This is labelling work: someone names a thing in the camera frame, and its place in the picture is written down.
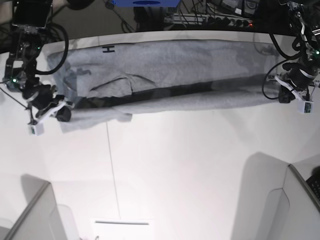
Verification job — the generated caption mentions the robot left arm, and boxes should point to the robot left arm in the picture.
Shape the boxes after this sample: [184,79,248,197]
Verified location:
[275,0,320,103]

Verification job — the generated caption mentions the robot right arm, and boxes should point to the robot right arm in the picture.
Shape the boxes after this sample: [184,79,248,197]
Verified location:
[2,0,72,125]

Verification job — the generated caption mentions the white power strip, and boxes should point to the white power strip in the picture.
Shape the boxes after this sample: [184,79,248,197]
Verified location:
[163,13,254,28]

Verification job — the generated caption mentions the right grey partition panel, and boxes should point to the right grey partition panel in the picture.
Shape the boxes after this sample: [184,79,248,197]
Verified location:
[230,164,320,240]

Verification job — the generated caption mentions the grey T-shirt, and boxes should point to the grey T-shirt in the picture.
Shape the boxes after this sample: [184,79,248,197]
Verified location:
[53,40,279,133]

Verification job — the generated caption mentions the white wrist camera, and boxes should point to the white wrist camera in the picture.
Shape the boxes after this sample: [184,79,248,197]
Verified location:
[27,94,75,136]
[274,74,320,114]

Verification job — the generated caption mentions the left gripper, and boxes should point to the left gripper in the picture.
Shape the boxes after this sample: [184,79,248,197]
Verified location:
[278,62,318,104]

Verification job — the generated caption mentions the grey partition panel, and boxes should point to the grey partition panel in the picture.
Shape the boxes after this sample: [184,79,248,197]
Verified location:
[230,164,320,240]
[0,174,68,240]

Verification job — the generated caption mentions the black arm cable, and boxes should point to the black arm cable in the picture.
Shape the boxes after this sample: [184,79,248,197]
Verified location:
[0,23,70,111]
[261,32,303,101]

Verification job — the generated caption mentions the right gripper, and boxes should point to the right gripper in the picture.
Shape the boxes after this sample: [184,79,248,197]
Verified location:
[22,84,72,123]

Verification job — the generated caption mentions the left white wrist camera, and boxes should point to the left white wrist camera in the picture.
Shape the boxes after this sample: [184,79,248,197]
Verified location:
[274,74,320,114]

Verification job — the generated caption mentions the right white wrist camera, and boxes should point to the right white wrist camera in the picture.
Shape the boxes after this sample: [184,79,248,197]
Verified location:
[27,94,75,136]

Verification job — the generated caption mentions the blue box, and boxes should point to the blue box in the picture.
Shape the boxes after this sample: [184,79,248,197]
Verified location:
[111,0,180,8]

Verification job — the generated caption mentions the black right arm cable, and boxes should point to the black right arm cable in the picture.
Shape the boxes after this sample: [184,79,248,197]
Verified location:
[0,23,70,111]

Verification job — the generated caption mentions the left grey partition panel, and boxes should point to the left grey partition panel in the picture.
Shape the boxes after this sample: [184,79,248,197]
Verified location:
[0,174,68,240]

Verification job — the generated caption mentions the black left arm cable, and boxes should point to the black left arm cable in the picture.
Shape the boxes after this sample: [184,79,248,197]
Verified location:
[261,32,303,101]

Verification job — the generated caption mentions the black keyboard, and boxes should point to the black keyboard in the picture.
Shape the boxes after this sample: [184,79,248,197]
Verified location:
[306,174,320,200]

